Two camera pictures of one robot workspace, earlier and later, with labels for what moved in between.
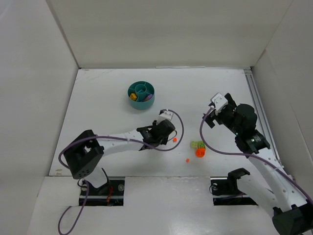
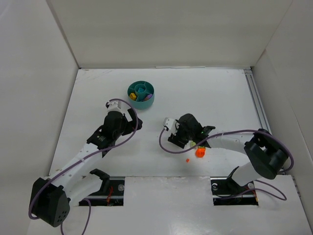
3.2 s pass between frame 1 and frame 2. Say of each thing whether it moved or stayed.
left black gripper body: moved
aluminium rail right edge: stayed
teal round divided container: stayed
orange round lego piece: stayed
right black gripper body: moved
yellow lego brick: stayed
